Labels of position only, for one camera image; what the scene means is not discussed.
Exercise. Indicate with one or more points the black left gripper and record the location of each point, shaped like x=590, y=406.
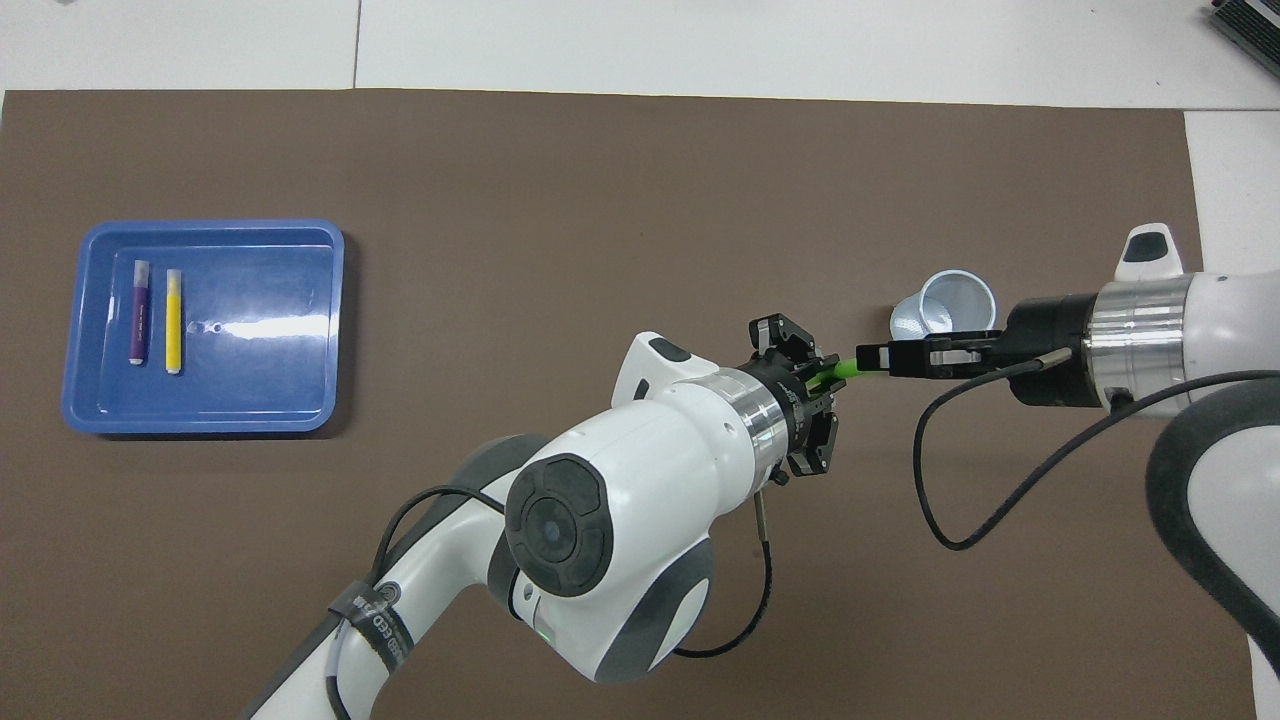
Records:
x=790, y=420

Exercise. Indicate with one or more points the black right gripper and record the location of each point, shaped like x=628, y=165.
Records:
x=1050, y=350

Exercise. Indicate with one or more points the green pen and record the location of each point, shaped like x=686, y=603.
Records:
x=848, y=368

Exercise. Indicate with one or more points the yellow pen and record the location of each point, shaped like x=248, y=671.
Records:
x=173, y=325

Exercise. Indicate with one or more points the purple pen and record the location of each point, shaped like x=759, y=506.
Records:
x=138, y=320

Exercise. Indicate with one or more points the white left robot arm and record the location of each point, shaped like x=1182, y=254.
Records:
x=640, y=470

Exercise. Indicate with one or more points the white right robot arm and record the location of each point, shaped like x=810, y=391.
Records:
x=1230, y=340

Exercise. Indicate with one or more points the translucent plastic cup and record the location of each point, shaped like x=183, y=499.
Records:
x=950, y=300

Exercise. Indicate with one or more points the brown table mat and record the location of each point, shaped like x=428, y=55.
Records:
x=500, y=200

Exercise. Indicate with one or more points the grey finned device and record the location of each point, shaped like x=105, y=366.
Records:
x=1250, y=25

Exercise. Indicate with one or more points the blue plastic tray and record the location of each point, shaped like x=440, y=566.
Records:
x=250, y=390

